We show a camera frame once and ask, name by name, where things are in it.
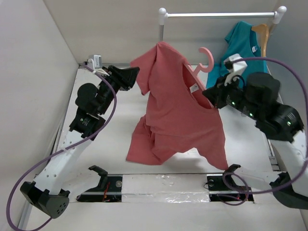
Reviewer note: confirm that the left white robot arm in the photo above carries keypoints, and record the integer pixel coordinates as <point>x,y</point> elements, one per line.
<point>45,191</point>

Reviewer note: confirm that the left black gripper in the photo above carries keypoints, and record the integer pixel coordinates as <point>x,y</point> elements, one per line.
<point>127,77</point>

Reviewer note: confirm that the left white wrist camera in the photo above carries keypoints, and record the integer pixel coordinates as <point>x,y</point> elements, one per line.
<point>94,62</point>

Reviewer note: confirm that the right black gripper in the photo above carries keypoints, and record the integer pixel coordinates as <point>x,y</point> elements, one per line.
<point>216,94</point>

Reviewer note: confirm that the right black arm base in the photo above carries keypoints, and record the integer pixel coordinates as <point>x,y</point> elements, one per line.
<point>225,190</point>

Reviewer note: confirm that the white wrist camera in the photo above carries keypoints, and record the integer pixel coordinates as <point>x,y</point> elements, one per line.
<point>235,66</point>
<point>94,62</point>

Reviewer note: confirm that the wooden hanger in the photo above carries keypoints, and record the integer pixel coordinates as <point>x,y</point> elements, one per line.
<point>263,31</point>

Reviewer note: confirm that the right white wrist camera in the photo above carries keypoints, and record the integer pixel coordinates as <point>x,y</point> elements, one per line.
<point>235,66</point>

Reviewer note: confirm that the pink t shirt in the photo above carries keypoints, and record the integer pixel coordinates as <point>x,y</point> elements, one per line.
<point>177,117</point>

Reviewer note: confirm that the teal t shirt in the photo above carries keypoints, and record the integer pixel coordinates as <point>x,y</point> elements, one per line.
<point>242,40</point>

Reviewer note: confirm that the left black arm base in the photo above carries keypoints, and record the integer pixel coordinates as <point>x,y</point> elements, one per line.
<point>107,190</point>

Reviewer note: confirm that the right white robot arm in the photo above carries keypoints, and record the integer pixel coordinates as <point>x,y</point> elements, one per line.
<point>281,124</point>

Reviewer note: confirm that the white clothes rack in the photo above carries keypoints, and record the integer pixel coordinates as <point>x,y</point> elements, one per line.
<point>163,15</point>

